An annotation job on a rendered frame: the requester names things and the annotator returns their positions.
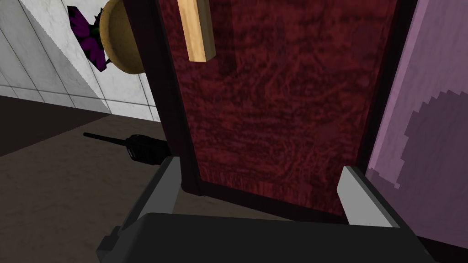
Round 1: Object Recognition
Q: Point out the light wooden bar handle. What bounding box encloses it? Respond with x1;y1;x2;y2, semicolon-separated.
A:
177;0;217;63

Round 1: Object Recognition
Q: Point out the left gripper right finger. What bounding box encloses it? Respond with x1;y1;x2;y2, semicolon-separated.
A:
336;166;410;229

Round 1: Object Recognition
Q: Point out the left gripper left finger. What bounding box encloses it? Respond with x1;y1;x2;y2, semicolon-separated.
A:
122;156;182;230

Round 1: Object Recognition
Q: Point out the black walkie-talkie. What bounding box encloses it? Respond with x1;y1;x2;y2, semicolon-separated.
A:
82;132;171;167

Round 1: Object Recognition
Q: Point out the dark red cabinet door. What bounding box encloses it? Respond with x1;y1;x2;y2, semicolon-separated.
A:
158;0;399;217

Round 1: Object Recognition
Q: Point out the tan round pot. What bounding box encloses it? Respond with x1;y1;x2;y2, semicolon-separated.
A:
99;0;146;75

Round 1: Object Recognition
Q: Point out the purple leafy plant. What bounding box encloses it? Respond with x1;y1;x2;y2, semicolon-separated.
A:
67;5;112;73

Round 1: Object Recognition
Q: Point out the dark red wooden cabinet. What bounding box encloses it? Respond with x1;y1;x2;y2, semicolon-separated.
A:
121;0;418;224

